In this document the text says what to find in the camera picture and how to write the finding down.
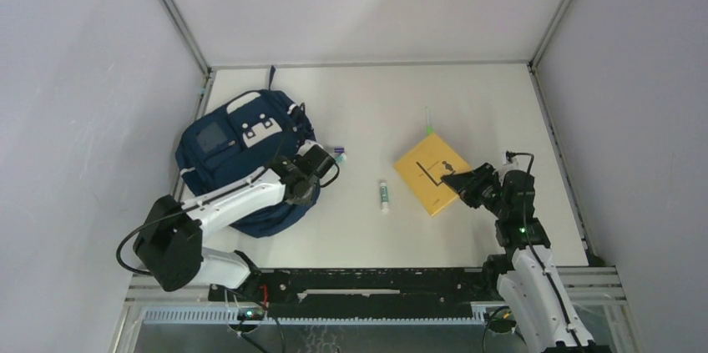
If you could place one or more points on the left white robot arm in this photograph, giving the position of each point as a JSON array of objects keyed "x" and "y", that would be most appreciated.
[{"x": 171, "y": 242}]

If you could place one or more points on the navy blue student backpack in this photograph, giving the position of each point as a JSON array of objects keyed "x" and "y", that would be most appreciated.
[{"x": 238, "y": 137}]

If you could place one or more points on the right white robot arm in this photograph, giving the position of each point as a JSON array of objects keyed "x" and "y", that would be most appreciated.
[{"x": 524, "y": 275}]

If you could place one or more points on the yellow Little Prince book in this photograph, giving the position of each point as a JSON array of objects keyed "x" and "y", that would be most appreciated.
[{"x": 423, "y": 167}]

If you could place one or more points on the green white glue stick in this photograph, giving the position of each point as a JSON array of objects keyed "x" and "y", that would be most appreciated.
[{"x": 340, "y": 158}]

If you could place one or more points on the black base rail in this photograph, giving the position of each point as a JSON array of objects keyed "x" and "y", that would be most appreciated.
[{"x": 367, "y": 294}]

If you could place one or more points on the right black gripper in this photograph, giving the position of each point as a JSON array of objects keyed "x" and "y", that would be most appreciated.
[{"x": 467, "y": 183}]

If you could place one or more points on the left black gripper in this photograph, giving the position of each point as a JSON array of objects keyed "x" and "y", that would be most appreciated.
[{"x": 305, "y": 201}]

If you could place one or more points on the teal white glue stick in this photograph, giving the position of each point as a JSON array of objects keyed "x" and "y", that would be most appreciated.
[{"x": 384, "y": 196}]

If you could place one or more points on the white marker green cap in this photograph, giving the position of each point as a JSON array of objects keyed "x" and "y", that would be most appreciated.
[{"x": 429, "y": 129}]

